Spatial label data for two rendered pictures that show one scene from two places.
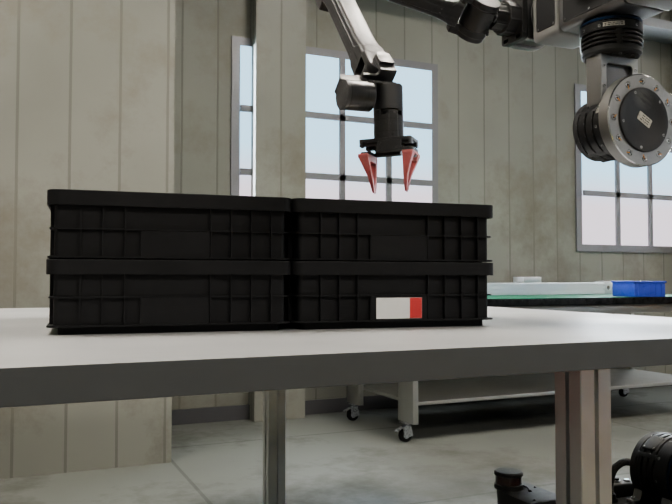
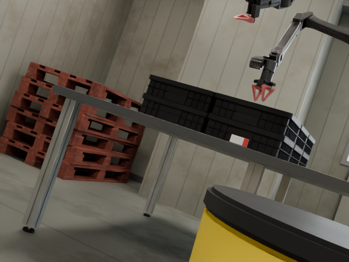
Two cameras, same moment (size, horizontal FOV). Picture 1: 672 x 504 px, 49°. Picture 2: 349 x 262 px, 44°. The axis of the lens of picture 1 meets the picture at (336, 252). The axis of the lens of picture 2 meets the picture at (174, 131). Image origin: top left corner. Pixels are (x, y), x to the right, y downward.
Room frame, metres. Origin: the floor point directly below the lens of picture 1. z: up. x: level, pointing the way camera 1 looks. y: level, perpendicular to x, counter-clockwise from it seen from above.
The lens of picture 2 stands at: (-0.32, -1.34, 0.64)
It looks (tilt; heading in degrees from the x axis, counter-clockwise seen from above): 1 degrees up; 45
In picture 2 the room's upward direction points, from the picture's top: 19 degrees clockwise
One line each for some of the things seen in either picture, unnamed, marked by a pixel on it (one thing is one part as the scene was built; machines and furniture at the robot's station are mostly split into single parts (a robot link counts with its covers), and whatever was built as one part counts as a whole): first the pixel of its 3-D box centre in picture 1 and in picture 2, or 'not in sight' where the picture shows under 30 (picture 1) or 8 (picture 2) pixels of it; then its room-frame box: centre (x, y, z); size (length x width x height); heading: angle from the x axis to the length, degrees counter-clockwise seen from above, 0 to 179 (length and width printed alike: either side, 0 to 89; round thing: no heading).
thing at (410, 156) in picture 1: (398, 167); (264, 91); (1.40, -0.12, 1.00); 0.07 x 0.07 x 0.09; 71
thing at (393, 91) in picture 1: (385, 99); (268, 66); (1.40, -0.09, 1.13); 0.07 x 0.06 x 0.07; 115
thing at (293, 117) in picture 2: (370, 214); (258, 110); (1.48, -0.07, 0.92); 0.40 x 0.30 x 0.02; 108
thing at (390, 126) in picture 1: (388, 130); (266, 78); (1.40, -0.10, 1.07); 0.10 x 0.07 x 0.07; 71
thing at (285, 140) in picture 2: (370, 293); (248, 140); (1.48, -0.07, 0.76); 0.40 x 0.30 x 0.12; 108
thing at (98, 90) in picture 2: not in sight; (81, 127); (2.16, 2.44, 0.45); 1.29 x 0.86 x 0.89; 24
